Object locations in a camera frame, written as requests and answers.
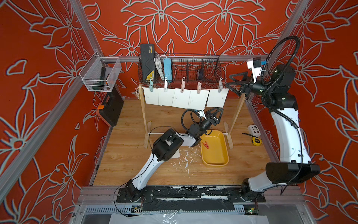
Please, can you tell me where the yellow plastic tray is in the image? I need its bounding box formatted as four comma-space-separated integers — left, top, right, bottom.
200, 130, 229, 167

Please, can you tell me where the black wire basket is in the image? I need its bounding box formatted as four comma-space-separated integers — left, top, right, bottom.
138, 54, 222, 84

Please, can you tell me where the white coiled cable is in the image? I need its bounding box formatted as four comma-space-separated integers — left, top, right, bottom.
153, 55, 168, 81

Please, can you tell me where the dark tool in bin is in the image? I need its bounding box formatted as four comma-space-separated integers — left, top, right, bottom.
92, 67, 106, 91

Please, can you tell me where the white clothespin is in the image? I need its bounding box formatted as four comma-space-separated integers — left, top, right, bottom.
164, 77, 168, 92
218, 77, 223, 93

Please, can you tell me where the yellow tape measure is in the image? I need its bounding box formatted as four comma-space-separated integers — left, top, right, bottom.
252, 137, 262, 146

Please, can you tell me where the black box in basket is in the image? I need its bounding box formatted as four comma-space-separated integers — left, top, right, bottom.
140, 43, 156, 83

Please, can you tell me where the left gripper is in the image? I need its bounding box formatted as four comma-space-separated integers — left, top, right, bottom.
197, 108, 222, 139

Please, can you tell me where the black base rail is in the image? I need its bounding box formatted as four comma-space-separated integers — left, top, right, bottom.
116, 184, 266, 203

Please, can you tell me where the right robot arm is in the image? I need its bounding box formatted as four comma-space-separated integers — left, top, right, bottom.
225, 35, 320, 202

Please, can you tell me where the light blue power bank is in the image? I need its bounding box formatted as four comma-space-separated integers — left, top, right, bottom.
163, 58, 172, 83

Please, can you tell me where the white postcard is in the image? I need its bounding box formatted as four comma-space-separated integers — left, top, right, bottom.
158, 88, 175, 106
143, 87, 159, 105
172, 149, 181, 159
188, 90, 209, 110
207, 88, 228, 108
172, 89, 191, 109

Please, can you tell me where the black orange tool case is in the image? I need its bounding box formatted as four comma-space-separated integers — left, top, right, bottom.
96, 87, 124, 127

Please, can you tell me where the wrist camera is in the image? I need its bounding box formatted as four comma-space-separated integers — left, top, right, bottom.
196, 110, 206, 119
246, 57, 267, 83

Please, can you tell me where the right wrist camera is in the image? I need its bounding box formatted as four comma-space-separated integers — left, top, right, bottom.
246, 57, 267, 83

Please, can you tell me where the teal clothespin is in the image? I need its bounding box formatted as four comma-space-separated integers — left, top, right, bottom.
149, 77, 153, 92

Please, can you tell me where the dark object in basket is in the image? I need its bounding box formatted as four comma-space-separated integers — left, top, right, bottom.
196, 68, 205, 80

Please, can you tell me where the wooden string rack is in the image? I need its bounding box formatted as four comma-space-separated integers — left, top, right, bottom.
136, 82, 251, 149

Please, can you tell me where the pink clothespin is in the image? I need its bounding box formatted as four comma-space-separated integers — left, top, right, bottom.
180, 77, 186, 93
197, 82, 202, 94

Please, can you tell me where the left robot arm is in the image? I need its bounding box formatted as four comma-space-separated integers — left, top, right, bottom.
125, 107, 224, 199

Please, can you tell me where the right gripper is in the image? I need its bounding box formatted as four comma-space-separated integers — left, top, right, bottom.
227, 74, 277, 101

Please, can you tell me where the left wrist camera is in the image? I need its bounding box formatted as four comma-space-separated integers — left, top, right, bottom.
196, 110, 206, 119

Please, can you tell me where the clear plastic bin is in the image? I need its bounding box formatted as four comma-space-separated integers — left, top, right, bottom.
79, 52, 122, 92

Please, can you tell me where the red clothespin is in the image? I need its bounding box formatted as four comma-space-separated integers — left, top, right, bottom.
201, 141, 209, 149

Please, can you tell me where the white button box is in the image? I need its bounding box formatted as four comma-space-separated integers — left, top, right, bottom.
248, 125, 261, 137

